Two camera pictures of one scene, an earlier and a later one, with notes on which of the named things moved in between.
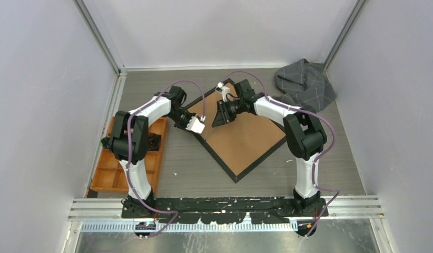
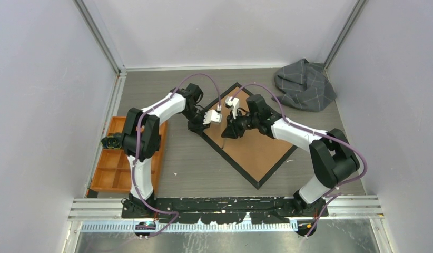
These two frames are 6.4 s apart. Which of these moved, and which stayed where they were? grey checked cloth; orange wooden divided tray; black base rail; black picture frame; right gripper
Moved: black picture frame; right gripper
Stayed: orange wooden divided tray; grey checked cloth; black base rail
